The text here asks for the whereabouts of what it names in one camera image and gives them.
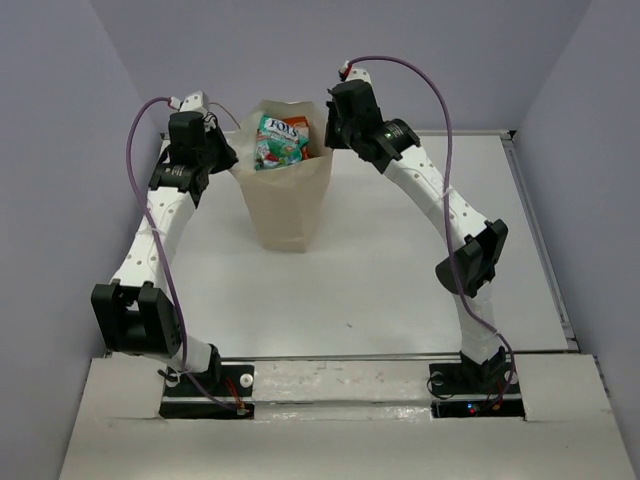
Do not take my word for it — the orange candy bag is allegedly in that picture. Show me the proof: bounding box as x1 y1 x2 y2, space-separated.
284 116 310 160

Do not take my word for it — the teal Fox's candy bag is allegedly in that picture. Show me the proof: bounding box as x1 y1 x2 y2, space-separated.
254 115 304 171

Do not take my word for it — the cream paper bag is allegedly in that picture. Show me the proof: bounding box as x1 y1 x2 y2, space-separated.
227 100 333 252

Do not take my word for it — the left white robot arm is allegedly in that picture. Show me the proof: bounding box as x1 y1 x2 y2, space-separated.
91 107 237 395

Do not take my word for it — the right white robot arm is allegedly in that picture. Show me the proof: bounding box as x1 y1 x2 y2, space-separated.
325 80 508 396

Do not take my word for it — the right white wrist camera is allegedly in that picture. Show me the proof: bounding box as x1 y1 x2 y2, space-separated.
338 61 371 84

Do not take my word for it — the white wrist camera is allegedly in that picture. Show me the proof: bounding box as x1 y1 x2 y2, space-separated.
168 91 209 115
338 61 371 84

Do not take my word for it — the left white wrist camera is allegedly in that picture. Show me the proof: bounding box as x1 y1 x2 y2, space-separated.
168 91 209 115

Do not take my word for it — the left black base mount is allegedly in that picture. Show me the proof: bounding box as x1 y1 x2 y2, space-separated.
157 362 255 420

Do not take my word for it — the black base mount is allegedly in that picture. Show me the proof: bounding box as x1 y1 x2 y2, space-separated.
157 362 255 420
426 363 525 419

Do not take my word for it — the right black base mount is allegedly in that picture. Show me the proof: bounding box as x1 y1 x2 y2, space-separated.
426 363 525 419

